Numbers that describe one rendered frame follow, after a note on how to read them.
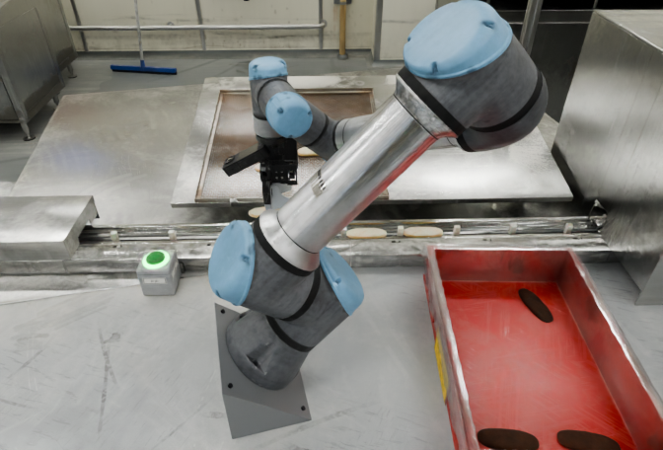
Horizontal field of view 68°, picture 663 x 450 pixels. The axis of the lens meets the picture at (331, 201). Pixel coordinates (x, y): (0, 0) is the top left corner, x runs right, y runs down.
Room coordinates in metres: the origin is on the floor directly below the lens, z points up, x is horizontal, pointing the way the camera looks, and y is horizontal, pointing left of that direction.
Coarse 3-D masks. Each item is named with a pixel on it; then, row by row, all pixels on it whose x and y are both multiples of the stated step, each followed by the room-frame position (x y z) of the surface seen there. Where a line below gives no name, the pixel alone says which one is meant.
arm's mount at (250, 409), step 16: (224, 320) 0.59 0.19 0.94; (224, 336) 0.55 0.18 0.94; (224, 352) 0.52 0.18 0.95; (224, 368) 0.48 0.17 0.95; (224, 384) 0.45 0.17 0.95; (240, 384) 0.47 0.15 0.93; (256, 384) 0.48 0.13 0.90; (224, 400) 0.44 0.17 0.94; (240, 400) 0.44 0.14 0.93; (256, 400) 0.45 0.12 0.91; (272, 400) 0.47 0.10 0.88; (288, 400) 0.49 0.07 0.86; (304, 400) 0.50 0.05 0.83; (240, 416) 0.44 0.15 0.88; (256, 416) 0.45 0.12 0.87; (272, 416) 0.45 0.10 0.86; (288, 416) 0.46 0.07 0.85; (304, 416) 0.47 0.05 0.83; (240, 432) 0.44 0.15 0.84; (256, 432) 0.44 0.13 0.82
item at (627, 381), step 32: (448, 256) 0.80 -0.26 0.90; (480, 256) 0.80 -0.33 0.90; (512, 256) 0.80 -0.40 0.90; (544, 256) 0.80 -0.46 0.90; (576, 256) 0.78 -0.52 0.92; (576, 288) 0.72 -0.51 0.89; (448, 320) 0.60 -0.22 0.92; (576, 320) 0.68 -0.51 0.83; (608, 320) 0.60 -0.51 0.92; (448, 352) 0.53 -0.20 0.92; (608, 352) 0.56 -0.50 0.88; (448, 384) 0.49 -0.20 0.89; (608, 384) 0.53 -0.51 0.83; (640, 384) 0.47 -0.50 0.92; (640, 416) 0.44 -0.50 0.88; (640, 448) 0.41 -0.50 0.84
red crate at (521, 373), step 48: (480, 288) 0.78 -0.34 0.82; (528, 288) 0.78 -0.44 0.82; (480, 336) 0.65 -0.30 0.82; (528, 336) 0.65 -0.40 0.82; (576, 336) 0.65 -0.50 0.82; (480, 384) 0.54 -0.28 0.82; (528, 384) 0.54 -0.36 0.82; (576, 384) 0.54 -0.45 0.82; (528, 432) 0.44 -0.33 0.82; (624, 432) 0.44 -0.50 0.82
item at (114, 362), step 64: (0, 320) 0.69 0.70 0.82; (64, 320) 0.69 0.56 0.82; (128, 320) 0.69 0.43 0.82; (192, 320) 0.69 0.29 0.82; (384, 320) 0.69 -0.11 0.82; (640, 320) 0.69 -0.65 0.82; (0, 384) 0.54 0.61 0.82; (64, 384) 0.54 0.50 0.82; (128, 384) 0.54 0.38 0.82; (192, 384) 0.54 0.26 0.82; (320, 384) 0.54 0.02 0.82; (384, 384) 0.54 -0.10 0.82; (0, 448) 0.42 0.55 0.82; (64, 448) 0.42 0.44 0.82; (128, 448) 0.42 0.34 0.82; (192, 448) 0.42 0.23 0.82; (256, 448) 0.42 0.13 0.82; (320, 448) 0.42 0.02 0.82; (384, 448) 0.42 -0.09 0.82; (448, 448) 0.42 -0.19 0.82
